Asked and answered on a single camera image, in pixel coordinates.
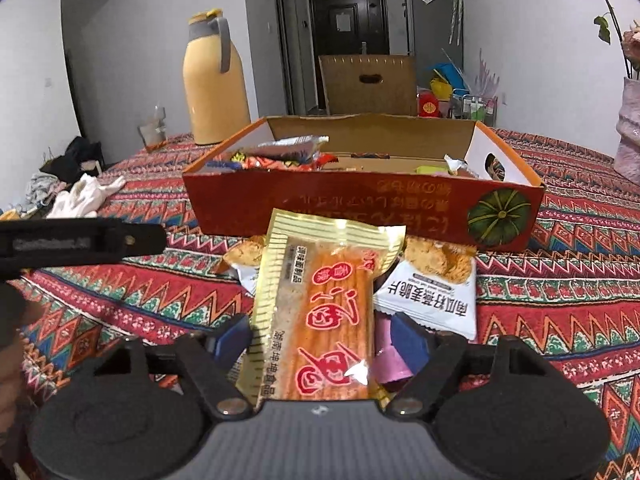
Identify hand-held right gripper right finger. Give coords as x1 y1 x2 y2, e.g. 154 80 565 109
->
384 311 546 422

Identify blue plastic item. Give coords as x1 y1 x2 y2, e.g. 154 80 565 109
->
432 62 468 91

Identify tan cardboard box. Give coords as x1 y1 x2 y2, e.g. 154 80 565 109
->
318 54 418 117

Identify gold orange snack packet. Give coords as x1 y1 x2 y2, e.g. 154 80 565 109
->
235 208 407 411

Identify pink snack packet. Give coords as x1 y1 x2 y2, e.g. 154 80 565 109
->
374 311 416 387

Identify dark entrance door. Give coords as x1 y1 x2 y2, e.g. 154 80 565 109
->
307 0 390 58

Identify white cloth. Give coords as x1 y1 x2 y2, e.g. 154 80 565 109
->
46 174 127 219

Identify pink textured vase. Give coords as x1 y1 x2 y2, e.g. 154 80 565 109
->
612 76 640 186

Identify grey refrigerator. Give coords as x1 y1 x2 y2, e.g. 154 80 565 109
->
404 0 465 86

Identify yellow thermos jug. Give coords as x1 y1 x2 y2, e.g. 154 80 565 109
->
182 8 251 146

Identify white cookie snack packet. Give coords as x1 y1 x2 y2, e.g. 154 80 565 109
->
372 236 479 342
221 234 267 297

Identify white hanging umbrella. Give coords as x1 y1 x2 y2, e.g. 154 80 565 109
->
448 0 463 46

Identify silver white snack packet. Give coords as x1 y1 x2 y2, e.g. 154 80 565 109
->
444 155 481 179

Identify metal wire cart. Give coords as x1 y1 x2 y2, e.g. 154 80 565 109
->
450 89 498 128

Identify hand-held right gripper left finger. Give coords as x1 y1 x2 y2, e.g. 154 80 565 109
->
92 313 253 423

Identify dark clothes pile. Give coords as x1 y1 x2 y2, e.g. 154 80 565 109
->
40 136 106 186

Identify orange cardboard box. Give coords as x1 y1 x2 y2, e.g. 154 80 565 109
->
181 112 546 252

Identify drinking glass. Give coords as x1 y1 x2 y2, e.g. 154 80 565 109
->
137 105 168 153

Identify red snack packet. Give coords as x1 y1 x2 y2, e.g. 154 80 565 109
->
227 154 306 171

